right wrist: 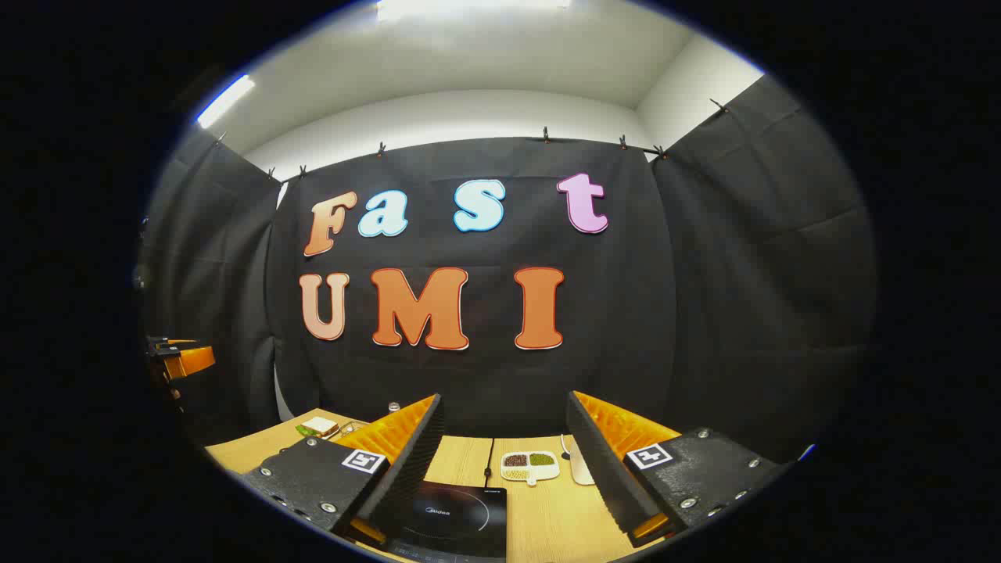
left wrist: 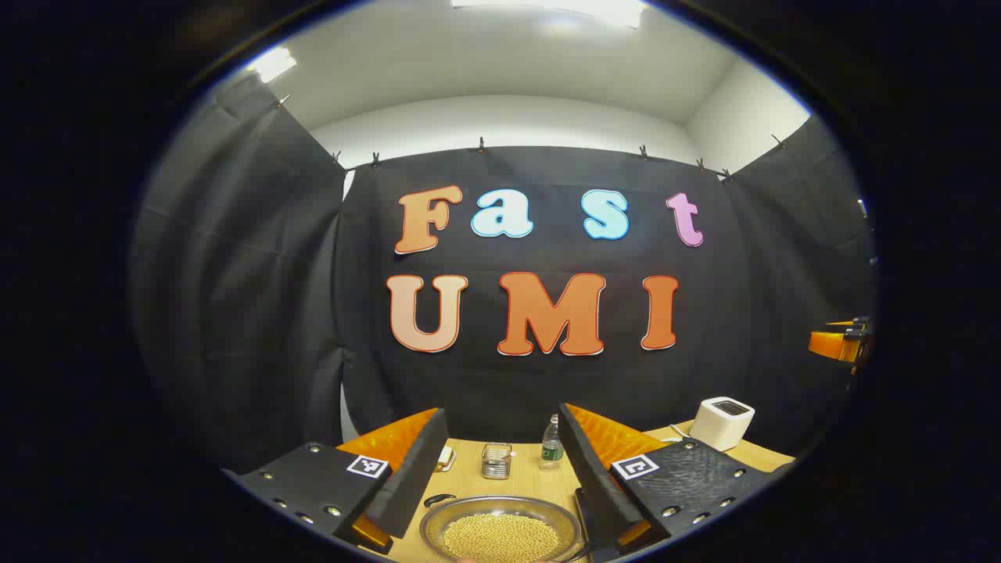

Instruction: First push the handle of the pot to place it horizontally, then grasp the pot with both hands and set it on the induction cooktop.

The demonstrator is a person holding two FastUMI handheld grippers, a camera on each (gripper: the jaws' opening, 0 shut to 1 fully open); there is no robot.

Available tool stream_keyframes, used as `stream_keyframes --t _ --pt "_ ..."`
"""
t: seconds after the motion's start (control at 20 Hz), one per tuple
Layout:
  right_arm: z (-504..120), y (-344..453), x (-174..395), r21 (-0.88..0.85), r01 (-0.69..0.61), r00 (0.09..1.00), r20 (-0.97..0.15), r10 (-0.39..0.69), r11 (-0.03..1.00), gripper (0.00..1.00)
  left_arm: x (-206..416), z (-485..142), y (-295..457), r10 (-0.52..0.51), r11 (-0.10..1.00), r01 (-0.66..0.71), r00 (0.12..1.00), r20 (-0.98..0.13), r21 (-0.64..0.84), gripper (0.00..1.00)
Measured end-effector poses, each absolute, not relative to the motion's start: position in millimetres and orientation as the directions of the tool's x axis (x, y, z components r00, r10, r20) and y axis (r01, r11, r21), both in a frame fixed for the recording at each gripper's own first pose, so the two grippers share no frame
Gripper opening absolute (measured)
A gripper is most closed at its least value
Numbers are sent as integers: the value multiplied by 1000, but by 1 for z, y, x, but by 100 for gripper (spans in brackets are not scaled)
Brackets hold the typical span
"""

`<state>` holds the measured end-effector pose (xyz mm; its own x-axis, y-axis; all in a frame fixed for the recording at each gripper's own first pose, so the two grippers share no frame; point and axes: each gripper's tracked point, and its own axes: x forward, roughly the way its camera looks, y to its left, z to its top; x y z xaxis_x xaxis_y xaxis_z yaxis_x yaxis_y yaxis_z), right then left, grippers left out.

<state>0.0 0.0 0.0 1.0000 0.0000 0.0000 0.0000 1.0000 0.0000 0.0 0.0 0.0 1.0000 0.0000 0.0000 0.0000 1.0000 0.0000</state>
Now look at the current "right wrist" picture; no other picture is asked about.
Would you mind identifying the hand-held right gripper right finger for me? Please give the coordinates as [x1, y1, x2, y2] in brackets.
[565, 389, 791, 548]

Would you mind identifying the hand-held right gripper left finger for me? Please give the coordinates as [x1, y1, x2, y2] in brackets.
[241, 393, 445, 548]

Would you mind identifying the black induction cooktop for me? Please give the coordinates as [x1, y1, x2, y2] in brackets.
[387, 480, 508, 561]

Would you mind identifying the white toaster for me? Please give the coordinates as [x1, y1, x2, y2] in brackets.
[569, 438, 597, 486]

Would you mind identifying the white divided bean dish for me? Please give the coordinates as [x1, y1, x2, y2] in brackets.
[500, 450, 561, 487]

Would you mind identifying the black backdrop cloth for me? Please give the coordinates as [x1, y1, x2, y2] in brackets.
[137, 74, 881, 466]

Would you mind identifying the ceiling light strip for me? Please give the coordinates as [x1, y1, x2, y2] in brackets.
[375, 0, 573, 21]
[196, 74, 257, 130]

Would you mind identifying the row of black clips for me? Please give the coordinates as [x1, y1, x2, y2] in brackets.
[211, 98, 732, 185]

